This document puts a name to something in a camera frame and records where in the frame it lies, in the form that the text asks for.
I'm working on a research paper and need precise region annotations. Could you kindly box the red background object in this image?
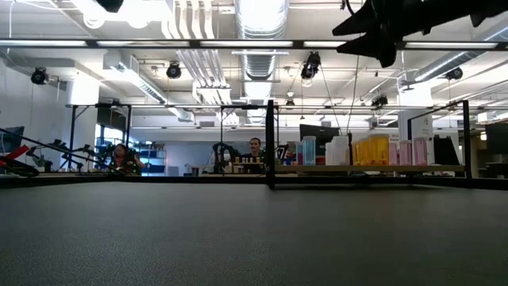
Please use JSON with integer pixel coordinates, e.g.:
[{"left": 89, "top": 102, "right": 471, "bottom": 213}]
[{"left": 0, "top": 145, "right": 31, "bottom": 168}]

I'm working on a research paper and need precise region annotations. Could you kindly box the silver ribbed air duct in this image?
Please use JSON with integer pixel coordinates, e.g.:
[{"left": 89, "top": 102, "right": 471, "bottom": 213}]
[{"left": 234, "top": 0, "right": 290, "bottom": 83}]

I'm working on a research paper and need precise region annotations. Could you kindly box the black monitor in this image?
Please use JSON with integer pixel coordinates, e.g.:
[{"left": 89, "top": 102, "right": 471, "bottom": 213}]
[
  {"left": 484, "top": 122, "right": 508, "bottom": 156},
  {"left": 433, "top": 134, "right": 457, "bottom": 166},
  {"left": 299, "top": 124, "right": 341, "bottom": 157}
]

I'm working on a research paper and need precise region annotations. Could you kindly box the black horizontal ceiling bar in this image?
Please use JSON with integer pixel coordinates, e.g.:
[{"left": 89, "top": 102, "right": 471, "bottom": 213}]
[{"left": 0, "top": 37, "right": 508, "bottom": 52}]

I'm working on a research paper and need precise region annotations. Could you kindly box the person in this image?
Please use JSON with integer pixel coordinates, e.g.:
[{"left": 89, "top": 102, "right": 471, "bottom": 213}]
[
  {"left": 242, "top": 137, "right": 266, "bottom": 166},
  {"left": 109, "top": 142, "right": 144, "bottom": 176}
]

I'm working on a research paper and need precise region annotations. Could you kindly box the black table mat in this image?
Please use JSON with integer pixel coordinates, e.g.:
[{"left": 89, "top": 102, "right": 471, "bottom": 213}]
[{"left": 0, "top": 180, "right": 508, "bottom": 286}]

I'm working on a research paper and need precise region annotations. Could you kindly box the blue screen monitor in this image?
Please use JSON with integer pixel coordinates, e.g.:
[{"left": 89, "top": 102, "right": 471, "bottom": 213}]
[{"left": 0, "top": 126, "right": 25, "bottom": 154}]

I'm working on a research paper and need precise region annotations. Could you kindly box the blue storage rack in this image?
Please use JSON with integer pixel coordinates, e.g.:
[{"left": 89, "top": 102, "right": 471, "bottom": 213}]
[{"left": 134, "top": 149, "right": 167, "bottom": 176}]

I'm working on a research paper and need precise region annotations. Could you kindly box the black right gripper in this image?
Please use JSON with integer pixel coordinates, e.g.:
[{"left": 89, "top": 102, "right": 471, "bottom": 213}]
[{"left": 331, "top": 0, "right": 508, "bottom": 69}]

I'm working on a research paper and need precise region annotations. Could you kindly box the black metal table frame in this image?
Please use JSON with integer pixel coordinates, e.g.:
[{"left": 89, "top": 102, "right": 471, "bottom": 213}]
[{"left": 0, "top": 173, "right": 508, "bottom": 191}]

